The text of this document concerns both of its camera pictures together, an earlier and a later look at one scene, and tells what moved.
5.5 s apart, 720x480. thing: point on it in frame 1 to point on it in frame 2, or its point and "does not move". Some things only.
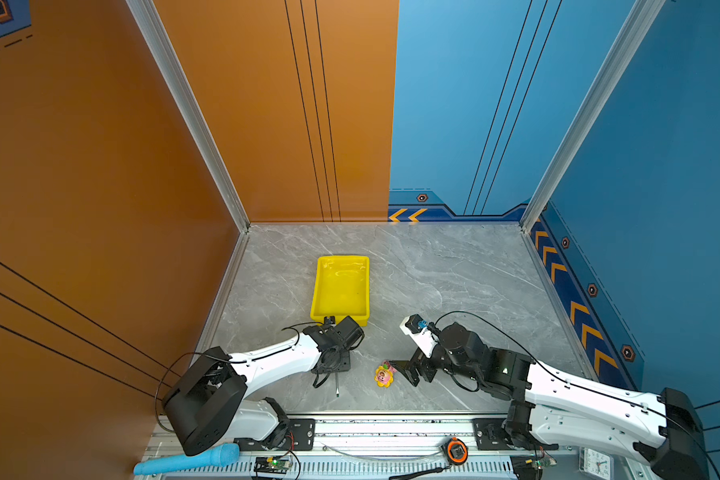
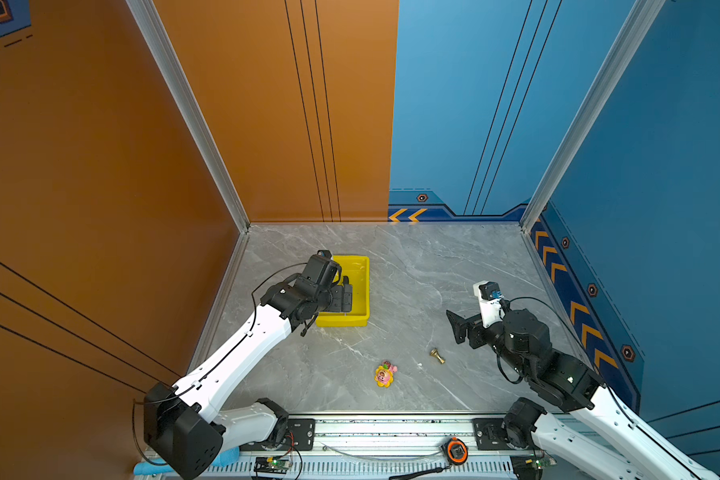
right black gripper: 419,362 to 474,326
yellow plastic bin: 341,289 does not move
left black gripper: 347,364 to 337,291
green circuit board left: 271,464 does not move
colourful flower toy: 384,375 does not move
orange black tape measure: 457,451 does not move
